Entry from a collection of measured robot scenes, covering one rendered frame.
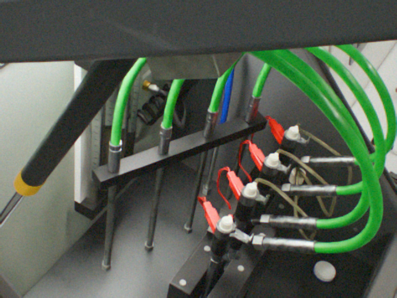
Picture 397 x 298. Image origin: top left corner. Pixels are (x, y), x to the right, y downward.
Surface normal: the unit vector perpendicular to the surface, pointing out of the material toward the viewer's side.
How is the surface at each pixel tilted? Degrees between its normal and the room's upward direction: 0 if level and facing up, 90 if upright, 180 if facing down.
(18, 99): 90
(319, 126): 90
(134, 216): 0
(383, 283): 0
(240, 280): 0
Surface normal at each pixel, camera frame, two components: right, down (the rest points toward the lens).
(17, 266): 0.85, 0.45
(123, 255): 0.14, -0.69
